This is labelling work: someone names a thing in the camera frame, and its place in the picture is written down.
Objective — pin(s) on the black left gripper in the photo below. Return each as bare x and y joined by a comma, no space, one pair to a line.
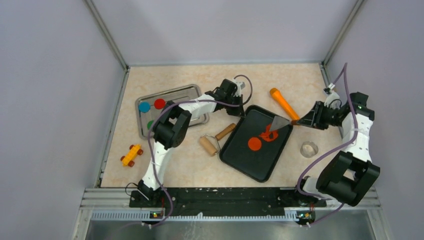
237,110

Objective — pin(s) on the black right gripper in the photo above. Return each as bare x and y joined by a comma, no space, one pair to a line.
317,110

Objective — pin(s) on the wooden handled metal scraper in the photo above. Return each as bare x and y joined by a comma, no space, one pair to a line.
280,122

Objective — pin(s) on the black baking tray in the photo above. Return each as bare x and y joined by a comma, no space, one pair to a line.
260,164

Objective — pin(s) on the orange-red dough scrap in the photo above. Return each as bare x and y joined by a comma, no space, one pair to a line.
268,135

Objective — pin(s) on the wooden dough roller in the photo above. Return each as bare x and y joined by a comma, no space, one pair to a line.
211,143

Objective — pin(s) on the orange-red dough piece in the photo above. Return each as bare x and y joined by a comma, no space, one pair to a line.
254,144

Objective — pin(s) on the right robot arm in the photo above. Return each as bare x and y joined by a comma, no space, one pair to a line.
351,173

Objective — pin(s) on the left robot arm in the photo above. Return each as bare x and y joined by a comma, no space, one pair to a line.
169,129

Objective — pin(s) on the red dough disc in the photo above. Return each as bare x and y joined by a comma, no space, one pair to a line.
159,103

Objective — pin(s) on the green dough disc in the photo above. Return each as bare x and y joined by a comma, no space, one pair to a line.
150,124

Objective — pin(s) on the blue dough disc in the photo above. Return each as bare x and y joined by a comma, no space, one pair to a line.
144,107

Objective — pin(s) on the orange toy carrot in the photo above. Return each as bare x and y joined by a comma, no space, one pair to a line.
278,98

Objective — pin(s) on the yellow toy car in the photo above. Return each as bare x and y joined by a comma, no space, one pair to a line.
128,160

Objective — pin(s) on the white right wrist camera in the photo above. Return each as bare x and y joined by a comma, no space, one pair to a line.
332,100

